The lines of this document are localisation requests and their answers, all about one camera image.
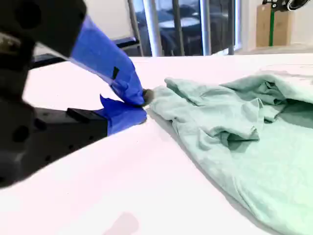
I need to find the light grey metal post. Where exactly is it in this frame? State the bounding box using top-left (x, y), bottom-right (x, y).
top-left (143, 0), bottom-right (162, 57)
top-left (199, 0), bottom-right (212, 56)

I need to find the green upright strip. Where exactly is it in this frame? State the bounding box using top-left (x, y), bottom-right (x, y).
top-left (268, 9), bottom-right (276, 47)

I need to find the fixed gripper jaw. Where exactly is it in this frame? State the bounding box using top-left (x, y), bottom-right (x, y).
top-left (35, 94), bottom-right (148, 171)

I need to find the dark blue bench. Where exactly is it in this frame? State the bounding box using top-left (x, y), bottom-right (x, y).
top-left (113, 37), bottom-right (142, 53)

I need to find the pale green T-shirt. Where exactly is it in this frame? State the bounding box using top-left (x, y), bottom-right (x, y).
top-left (148, 73), bottom-right (313, 235)

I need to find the dark grey metal post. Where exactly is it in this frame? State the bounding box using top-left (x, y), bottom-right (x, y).
top-left (127, 0), bottom-right (144, 56)

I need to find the black clamp device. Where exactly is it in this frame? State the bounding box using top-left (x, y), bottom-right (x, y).
top-left (262, 0), bottom-right (309, 12)

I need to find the brown cardboard box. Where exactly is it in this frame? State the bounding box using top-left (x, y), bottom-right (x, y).
top-left (256, 3), bottom-right (295, 47)

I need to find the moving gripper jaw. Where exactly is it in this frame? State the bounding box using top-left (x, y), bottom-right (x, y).
top-left (9, 0), bottom-right (155, 107)

